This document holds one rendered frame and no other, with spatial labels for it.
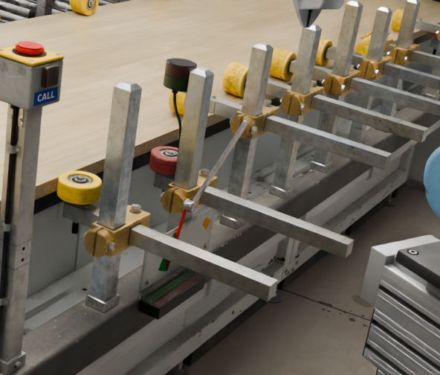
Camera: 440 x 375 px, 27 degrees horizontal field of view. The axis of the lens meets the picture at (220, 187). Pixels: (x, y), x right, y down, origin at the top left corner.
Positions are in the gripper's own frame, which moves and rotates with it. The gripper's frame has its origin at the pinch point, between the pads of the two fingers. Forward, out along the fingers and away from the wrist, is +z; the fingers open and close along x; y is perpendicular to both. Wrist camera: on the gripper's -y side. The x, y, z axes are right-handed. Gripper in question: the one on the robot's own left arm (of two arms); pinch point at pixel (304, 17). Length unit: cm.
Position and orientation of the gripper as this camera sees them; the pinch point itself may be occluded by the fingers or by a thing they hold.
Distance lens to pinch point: 136.8
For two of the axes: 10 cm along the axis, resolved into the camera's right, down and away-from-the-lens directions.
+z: -1.5, 9.1, 3.8
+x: 8.0, -1.1, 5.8
